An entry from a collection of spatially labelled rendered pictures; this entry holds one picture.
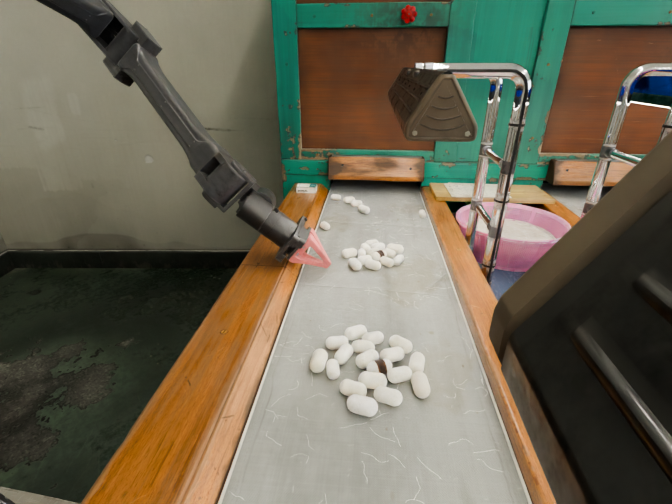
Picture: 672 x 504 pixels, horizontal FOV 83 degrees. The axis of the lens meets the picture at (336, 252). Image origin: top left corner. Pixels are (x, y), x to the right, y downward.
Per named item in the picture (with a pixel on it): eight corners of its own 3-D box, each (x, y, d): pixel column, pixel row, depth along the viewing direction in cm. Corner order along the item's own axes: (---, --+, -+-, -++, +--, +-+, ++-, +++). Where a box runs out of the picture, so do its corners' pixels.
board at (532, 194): (435, 201, 110) (436, 197, 109) (429, 186, 123) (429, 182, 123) (555, 204, 107) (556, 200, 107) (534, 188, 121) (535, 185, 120)
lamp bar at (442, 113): (404, 141, 43) (409, 71, 40) (387, 98, 99) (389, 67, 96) (476, 142, 43) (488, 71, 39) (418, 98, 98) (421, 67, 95)
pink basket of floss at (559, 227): (526, 291, 83) (536, 252, 79) (430, 248, 102) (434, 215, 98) (580, 257, 97) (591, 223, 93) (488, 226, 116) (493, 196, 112)
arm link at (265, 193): (198, 193, 69) (231, 160, 67) (215, 183, 80) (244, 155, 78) (246, 239, 72) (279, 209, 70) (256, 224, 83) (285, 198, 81)
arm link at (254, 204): (228, 214, 69) (245, 190, 68) (236, 206, 76) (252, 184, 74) (259, 237, 71) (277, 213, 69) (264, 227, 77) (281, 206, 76)
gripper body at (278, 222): (310, 220, 78) (281, 197, 76) (302, 241, 68) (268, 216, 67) (292, 241, 80) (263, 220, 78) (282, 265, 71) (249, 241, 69)
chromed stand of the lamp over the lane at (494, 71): (395, 307, 78) (415, 62, 58) (391, 261, 95) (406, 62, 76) (491, 312, 76) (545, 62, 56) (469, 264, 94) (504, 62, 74)
